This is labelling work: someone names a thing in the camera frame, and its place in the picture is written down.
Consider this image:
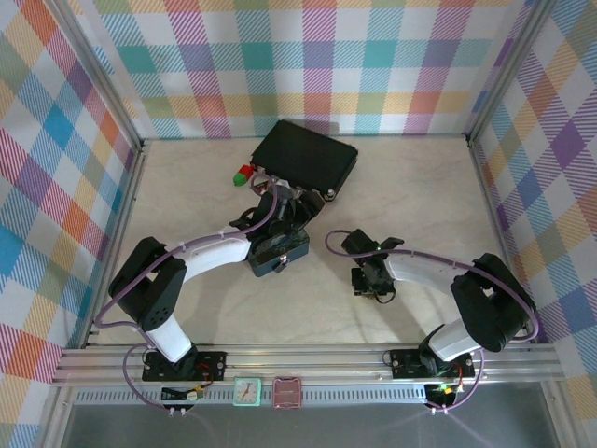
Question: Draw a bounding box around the pink square container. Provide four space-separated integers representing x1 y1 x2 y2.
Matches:
271 376 304 411

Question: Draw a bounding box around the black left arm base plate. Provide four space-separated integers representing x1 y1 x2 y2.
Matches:
141 349 229 385

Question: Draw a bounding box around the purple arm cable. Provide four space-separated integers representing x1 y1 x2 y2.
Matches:
325 228 542 415
95 175 291 416

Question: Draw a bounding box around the mint green square clock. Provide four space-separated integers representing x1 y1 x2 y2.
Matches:
231 376 262 408

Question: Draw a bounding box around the aluminium frame leg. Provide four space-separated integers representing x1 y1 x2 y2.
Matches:
39 385 78 448
538 382 577 448

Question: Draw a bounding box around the aluminium side floor rail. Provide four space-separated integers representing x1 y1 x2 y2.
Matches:
81 139 150 350
465 133 559 349

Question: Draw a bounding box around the starry night painted tin box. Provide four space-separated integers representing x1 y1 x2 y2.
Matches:
248 229 312 280

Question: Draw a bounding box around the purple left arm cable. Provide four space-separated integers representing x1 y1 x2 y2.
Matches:
95 175 291 416

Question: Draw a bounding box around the grey metal sheet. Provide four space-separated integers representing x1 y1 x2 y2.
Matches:
60 403 561 448

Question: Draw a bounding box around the red and green block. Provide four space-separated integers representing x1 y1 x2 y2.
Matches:
231 163 256 188

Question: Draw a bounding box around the perforated metal cable tray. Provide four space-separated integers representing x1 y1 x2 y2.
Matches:
74 385 470 408

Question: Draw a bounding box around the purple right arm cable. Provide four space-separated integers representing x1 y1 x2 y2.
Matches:
325 228 542 415

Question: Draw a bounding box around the thin aluminium rear floor rail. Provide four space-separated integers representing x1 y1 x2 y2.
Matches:
139 133 472 143

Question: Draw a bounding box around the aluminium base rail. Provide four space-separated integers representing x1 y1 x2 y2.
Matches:
50 343 563 387

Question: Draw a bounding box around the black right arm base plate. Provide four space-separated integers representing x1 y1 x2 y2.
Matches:
389 347 484 380

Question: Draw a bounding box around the black briefcase with metal handle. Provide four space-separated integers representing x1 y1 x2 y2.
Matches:
249 119 359 205

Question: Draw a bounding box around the aluminium corner post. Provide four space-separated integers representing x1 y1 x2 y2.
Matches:
464 0 554 148
58 0 146 155

